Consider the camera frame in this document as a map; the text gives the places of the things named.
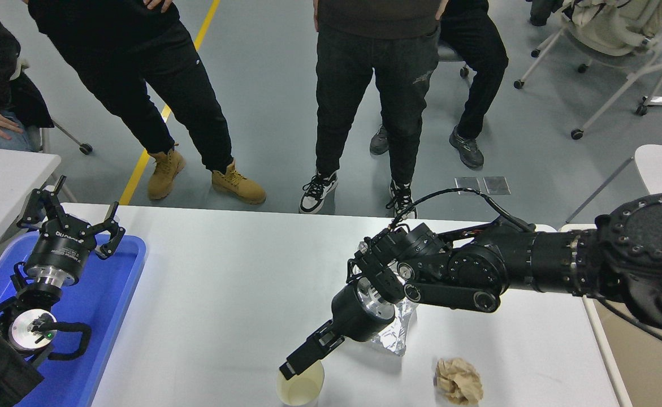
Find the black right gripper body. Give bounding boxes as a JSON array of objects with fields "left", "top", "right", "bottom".
[{"left": 331, "top": 283, "right": 393, "bottom": 341}]

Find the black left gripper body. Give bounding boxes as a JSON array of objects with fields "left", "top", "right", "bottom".
[{"left": 25, "top": 217, "right": 95, "bottom": 275}]

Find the white paper cup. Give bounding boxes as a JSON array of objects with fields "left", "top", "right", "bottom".
[{"left": 276, "top": 359, "right": 325, "bottom": 407}]

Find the silver foil tray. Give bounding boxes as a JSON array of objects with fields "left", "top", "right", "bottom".
[{"left": 353, "top": 242, "right": 420, "bottom": 357}]

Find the tan paper ball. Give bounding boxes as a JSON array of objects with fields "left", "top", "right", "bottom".
[{"left": 434, "top": 357, "right": 484, "bottom": 405}]

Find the white side table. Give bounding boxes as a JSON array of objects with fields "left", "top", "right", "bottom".
[{"left": 0, "top": 146, "right": 77, "bottom": 266}]

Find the grey office chair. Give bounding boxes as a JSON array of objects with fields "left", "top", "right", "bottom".
[{"left": 13, "top": 57, "right": 94, "bottom": 156}]

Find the blue plastic tray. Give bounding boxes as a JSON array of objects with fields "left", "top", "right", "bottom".
[{"left": 0, "top": 232, "right": 148, "bottom": 407}]

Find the person in tan boots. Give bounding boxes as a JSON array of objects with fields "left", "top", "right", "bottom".
[{"left": 25, "top": 0, "right": 267, "bottom": 206}]

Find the person in black-white sneakers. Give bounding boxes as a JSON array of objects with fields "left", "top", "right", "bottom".
[{"left": 300, "top": 0, "right": 450, "bottom": 220}]

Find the grey rolling stool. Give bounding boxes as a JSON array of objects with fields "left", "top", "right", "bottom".
[{"left": 437, "top": 42, "right": 470, "bottom": 79}]

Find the person in grey shoes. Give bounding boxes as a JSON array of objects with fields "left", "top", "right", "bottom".
[{"left": 369, "top": 0, "right": 509, "bottom": 169}]

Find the large pale bin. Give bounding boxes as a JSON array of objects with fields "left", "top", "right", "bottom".
[{"left": 560, "top": 223, "right": 662, "bottom": 407}]

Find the white-framed rolling chair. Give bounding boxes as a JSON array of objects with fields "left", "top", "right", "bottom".
[{"left": 513, "top": 0, "right": 662, "bottom": 140}]

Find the cream jacket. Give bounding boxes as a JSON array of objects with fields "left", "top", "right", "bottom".
[{"left": 560, "top": 0, "right": 662, "bottom": 56}]

